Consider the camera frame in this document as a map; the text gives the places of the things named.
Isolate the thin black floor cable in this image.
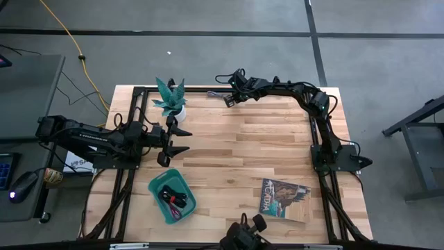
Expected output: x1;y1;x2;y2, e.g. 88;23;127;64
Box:
0;43;109;118

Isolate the white printed paper sheet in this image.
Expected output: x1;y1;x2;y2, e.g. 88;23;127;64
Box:
62;151;96;174

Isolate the dark grey raised desk panel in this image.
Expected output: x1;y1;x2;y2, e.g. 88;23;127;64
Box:
0;53;66;140

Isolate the black aluminium table frame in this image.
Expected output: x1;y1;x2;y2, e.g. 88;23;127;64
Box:
81;75;374;244

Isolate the black keyboard with blue keys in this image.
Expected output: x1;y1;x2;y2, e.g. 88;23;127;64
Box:
0;152;20;191

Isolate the silver metal bracket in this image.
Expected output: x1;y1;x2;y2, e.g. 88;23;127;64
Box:
109;242;150;250
303;244;343;250

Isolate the black cable with red tie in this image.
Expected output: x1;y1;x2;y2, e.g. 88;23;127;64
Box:
158;191;189;210

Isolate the green plant in white pot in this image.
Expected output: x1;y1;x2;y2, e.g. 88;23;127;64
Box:
151;76;188;124

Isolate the red USB-C cable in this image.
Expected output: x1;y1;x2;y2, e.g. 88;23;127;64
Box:
167;203;182;221

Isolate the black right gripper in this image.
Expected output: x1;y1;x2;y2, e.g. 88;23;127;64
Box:
224;68;259;108

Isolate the dark grey desk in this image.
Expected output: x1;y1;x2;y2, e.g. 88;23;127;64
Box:
0;137;56;223

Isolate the black metal side stand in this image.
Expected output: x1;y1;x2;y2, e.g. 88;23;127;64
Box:
381;94;444;203

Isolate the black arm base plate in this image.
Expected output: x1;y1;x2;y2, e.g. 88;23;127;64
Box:
90;154;142;171
310;142;374;173

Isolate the brown printed can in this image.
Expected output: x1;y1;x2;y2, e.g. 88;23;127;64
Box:
43;167;65;185

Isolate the plain black USB-C cable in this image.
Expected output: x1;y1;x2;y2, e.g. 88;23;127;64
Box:
161;184;182;199

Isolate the black computer mouse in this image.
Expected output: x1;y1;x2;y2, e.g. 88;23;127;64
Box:
8;171;39;204

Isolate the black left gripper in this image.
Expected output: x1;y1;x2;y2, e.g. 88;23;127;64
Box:
148;115;194;169

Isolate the teal plastic bin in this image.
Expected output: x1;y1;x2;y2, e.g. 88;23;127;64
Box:
148;168;198;225

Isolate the Acadia picture booklet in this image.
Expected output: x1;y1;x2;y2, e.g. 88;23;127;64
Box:
258;178;312;223

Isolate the yellow extension cord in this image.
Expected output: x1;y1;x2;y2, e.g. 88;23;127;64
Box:
39;0;111;128

